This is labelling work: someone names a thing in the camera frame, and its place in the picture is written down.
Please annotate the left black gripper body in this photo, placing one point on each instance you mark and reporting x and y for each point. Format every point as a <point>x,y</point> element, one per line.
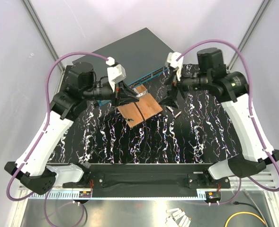
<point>118,91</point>

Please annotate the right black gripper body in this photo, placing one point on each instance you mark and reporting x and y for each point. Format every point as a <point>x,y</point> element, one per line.
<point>178,85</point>

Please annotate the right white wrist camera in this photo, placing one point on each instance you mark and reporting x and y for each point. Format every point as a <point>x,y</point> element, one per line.
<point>175,61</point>

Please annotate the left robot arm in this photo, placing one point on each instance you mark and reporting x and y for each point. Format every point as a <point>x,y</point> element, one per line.
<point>31,168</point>

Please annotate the pile of white modules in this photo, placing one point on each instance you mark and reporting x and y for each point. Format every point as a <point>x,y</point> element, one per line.
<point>177,217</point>

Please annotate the dark teal network switch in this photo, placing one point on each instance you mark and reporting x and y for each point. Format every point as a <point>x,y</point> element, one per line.
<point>142,54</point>

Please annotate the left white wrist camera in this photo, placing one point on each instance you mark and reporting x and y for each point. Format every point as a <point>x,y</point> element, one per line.
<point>116,72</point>

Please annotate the white slotted cable duct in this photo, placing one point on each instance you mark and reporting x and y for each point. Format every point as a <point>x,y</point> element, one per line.
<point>65,195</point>

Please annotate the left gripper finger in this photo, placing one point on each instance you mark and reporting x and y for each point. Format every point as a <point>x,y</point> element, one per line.
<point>128,90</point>
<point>124,100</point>

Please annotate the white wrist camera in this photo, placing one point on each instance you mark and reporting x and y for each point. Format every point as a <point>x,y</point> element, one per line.
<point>175,61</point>
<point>116,72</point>

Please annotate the wooden board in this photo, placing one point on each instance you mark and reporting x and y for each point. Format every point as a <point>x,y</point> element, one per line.
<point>147,104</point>

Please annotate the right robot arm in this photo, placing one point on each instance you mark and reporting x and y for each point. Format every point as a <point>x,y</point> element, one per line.
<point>231,90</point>

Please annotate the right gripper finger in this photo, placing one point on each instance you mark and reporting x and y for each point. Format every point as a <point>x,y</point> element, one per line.
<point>169,101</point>
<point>170,81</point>

